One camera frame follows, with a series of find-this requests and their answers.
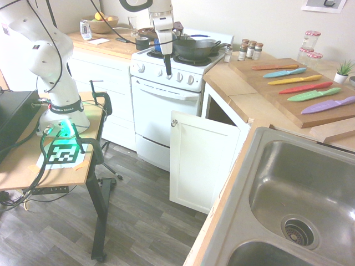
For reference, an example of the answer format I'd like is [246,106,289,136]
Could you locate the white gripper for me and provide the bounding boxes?
[153,16,176,77]

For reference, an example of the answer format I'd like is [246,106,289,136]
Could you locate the white cabinet door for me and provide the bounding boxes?
[169,110,242,215]

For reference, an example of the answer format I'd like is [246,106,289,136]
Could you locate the black wok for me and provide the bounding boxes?
[173,38,222,60]

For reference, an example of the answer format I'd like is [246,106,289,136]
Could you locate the black tape roll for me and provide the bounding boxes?
[135,37,151,52]

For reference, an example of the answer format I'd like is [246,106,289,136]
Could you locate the dark brown pan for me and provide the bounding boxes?
[138,27,157,40]

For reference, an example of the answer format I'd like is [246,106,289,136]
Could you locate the clear drinking glass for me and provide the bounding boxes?
[127,16,139,38]

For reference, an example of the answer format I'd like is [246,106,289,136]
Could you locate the white oven stove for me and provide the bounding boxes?
[129,27,235,173]

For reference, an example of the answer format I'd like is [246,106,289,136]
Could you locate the glass salt shaker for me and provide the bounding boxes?
[224,44,234,63]

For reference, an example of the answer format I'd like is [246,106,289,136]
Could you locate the white drawer cabinets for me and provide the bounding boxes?
[66,46,137,152]

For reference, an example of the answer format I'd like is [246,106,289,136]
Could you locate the black C-clamp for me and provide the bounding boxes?
[72,124,104,165]
[89,79,113,116]

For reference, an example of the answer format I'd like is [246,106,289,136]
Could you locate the wooden fruit bowl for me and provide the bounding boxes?
[81,15,120,35]

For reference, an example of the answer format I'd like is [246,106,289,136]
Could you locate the labelled glass jar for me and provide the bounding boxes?
[79,20,93,40]

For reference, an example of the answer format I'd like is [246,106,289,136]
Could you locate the orange knife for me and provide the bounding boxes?
[251,64,300,71]

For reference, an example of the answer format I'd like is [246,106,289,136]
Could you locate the large wooden cutting board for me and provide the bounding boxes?
[227,58,355,129]

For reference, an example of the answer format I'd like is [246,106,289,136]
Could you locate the blue knife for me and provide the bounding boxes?
[262,67,307,79]

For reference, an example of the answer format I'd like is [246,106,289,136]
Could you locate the black tripod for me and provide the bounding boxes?
[98,139,124,181]

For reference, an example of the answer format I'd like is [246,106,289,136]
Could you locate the yellow knife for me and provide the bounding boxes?
[267,74,323,86]

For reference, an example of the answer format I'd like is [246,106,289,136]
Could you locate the glass jar checkered lid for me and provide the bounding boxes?
[302,30,322,53]
[306,52,324,70]
[297,47,315,66]

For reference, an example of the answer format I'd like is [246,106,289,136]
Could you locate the black white marker tag sheet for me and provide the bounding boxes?
[37,139,94,172]

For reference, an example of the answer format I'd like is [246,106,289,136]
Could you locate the red knife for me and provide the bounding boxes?
[278,81,333,95]

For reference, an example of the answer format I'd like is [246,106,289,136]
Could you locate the green knife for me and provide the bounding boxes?
[287,87,342,103]

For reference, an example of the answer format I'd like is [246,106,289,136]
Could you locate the stainless steel sink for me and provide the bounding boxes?
[191,126,355,266]

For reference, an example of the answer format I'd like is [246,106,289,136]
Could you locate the black controller box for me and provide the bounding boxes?
[0,90,43,165]

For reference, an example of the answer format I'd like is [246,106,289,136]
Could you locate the purple knife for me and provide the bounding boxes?
[300,96,355,116]

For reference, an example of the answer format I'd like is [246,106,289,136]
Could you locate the small plant white pot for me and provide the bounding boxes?
[333,59,355,85]

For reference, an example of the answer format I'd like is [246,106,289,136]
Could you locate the small wooden board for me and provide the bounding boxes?
[308,125,355,144]

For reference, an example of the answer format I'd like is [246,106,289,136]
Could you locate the wooden robot table black legs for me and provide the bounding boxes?
[0,91,118,263]

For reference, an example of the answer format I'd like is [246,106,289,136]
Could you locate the metal sink drain strainer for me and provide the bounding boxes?
[280,214,320,250]

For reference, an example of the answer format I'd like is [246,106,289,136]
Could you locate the black cable over counter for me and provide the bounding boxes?
[89,0,145,43]

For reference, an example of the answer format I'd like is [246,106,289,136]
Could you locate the white corner cabinet frame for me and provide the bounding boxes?
[200,81,252,145]

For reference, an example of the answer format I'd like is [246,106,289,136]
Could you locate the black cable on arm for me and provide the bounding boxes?
[26,0,73,94]

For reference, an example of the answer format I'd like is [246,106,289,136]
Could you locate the black base cables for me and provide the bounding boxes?
[23,124,82,207]

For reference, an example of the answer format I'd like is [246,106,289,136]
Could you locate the paper sheet on wall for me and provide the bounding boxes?
[301,0,348,13]

